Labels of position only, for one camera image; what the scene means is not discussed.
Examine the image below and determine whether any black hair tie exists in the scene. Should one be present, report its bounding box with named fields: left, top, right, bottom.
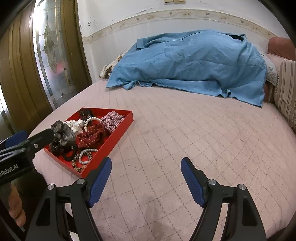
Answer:
left=61, top=144, right=79, bottom=162

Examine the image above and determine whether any grey satin scrunchie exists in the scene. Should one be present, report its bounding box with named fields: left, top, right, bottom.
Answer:
left=51, top=120, right=76, bottom=148

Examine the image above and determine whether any gold bead bracelet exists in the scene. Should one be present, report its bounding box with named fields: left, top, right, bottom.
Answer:
left=71, top=150, right=93, bottom=173

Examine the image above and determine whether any white patterned scrunchie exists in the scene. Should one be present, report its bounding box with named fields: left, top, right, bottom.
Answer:
left=64, top=119, right=84, bottom=136

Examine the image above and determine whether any black claw hair clip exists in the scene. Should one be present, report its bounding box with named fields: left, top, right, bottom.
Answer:
left=77, top=108, right=95, bottom=121

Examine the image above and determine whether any red dotted scrunchie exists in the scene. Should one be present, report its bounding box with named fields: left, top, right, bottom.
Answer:
left=76, top=121, right=109, bottom=150

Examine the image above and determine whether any red white checkered scrunchie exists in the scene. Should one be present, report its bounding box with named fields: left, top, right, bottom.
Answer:
left=100, top=111, right=125, bottom=133

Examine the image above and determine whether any person's left hand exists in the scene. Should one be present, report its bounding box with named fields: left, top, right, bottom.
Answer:
left=8, top=184, right=26, bottom=227

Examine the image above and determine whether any red shallow tray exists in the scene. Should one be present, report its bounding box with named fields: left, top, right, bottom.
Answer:
left=45, top=108, right=133, bottom=178

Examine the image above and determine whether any stained glass wooden door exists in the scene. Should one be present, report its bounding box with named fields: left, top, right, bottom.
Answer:
left=1, top=1, right=92, bottom=138

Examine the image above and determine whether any pink quilted bed cover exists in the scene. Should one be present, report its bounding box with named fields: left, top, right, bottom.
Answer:
left=34, top=80, right=295, bottom=240

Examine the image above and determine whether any brown white patterned cloth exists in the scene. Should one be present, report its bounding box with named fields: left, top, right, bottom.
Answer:
left=99, top=51, right=127, bottom=79

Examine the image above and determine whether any striped floral pillow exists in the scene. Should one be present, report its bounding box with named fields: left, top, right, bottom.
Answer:
left=274, top=60, right=296, bottom=133

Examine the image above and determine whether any grey white pillow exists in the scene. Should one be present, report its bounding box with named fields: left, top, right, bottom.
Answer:
left=254, top=44, right=278, bottom=86

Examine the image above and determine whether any blue blanket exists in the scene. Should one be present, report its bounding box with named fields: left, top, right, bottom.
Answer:
left=106, top=30, right=267, bottom=106

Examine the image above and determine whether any pink salmon pillow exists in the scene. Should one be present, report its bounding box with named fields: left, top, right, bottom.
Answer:
left=267, top=37, right=295, bottom=71

